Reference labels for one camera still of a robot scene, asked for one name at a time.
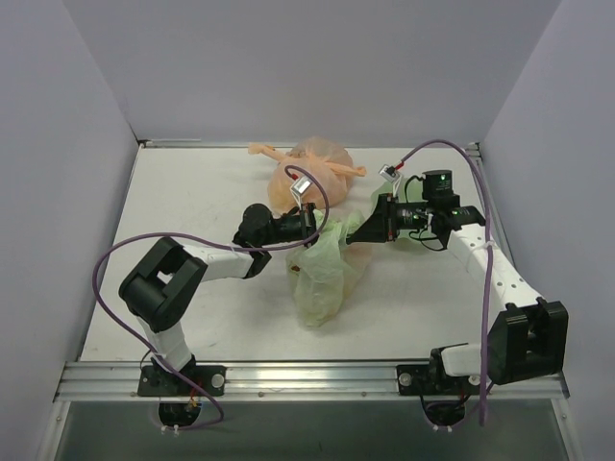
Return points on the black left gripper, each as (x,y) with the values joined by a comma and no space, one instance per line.
(310,223)

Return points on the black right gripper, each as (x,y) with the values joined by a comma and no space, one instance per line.
(389,219)

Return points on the green plastic bag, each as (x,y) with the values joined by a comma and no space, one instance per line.
(323,276)

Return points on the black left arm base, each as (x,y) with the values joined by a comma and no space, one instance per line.
(192,384)

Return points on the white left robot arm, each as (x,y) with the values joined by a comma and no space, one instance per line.
(160,288)

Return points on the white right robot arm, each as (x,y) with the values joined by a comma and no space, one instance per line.
(527,338)

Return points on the orange tied plastic bag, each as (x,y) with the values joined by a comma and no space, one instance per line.
(327,161)

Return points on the green wavy plastic bowl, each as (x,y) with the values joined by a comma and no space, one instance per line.
(410,190)

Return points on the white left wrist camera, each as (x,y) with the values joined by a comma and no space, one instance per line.
(299,189)

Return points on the aluminium right side rail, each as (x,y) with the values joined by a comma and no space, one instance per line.
(497,227)

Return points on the aluminium rail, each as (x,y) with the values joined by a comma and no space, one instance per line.
(248,381)
(497,227)
(170,143)

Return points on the aluminium back rail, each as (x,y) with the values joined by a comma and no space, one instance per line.
(170,143)

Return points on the aluminium front rail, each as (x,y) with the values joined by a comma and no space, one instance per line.
(248,381)

